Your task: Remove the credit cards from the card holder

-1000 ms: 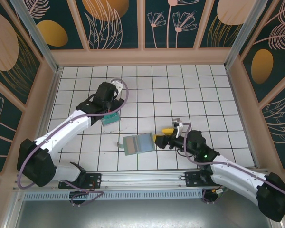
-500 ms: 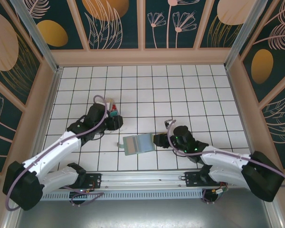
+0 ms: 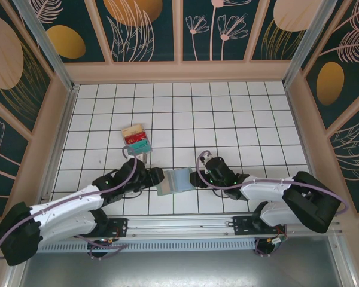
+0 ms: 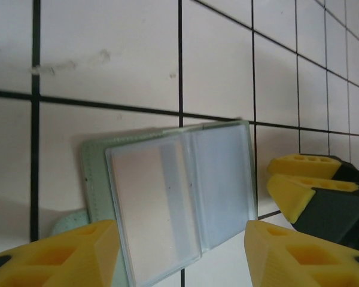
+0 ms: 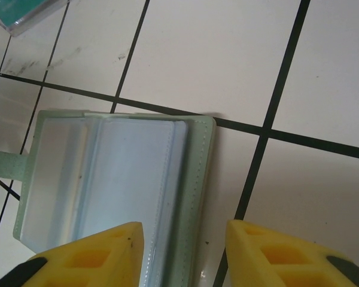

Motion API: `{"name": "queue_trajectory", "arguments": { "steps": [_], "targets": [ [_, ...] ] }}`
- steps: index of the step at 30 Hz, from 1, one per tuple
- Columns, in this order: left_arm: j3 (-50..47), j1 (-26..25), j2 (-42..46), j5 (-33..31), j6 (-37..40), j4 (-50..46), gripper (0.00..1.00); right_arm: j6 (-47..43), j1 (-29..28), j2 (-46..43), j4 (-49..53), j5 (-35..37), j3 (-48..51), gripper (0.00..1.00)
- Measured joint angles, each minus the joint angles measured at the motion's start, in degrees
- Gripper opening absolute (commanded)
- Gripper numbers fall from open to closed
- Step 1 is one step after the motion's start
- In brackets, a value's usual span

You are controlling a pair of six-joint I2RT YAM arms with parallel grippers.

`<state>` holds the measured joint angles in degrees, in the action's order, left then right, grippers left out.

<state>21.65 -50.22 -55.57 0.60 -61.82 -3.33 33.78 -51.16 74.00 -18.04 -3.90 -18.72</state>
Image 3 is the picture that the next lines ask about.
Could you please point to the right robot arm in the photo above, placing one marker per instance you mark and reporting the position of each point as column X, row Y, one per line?
column 311, row 203

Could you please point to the gold VIP card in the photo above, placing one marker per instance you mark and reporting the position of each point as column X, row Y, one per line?
column 132, row 129

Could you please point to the aluminium corner post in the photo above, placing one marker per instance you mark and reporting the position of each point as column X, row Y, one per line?
column 308, row 36
column 45, row 45

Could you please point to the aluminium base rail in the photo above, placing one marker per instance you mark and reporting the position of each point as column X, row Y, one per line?
column 182, row 225

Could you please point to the grey metal sheet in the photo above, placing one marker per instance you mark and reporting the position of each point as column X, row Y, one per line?
column 182, row 270

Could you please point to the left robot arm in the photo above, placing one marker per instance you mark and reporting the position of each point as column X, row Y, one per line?
column 63, row 206

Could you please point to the red VIP card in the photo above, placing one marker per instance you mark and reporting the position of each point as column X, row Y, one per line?
column 134, row 137

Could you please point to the teal card with magnetic stripe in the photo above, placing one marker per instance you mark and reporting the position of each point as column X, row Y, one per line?
column 139, row 146

